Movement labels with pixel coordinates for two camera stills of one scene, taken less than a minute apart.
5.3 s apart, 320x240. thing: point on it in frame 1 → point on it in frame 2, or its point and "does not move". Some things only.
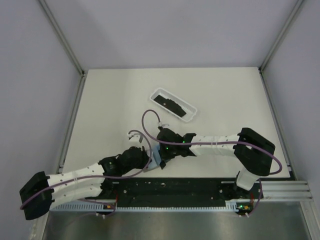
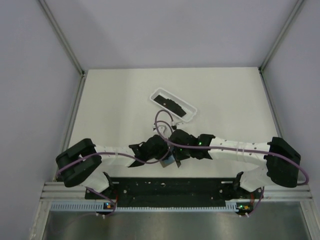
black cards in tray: [170, 105] does not move
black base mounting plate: [183, 190] does not move
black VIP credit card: [162, 164] → [178, 162]
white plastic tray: [174, 104] does not move
